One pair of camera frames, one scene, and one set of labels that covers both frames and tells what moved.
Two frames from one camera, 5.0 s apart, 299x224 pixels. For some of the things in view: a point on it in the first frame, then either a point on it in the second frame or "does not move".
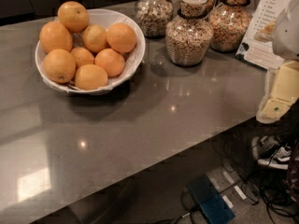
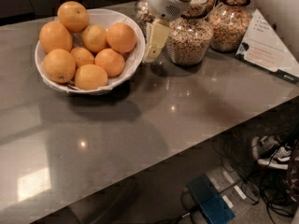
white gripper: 288,35 to 163,2
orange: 121,37 does not move
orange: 91,77 does not move
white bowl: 104,18 does not move
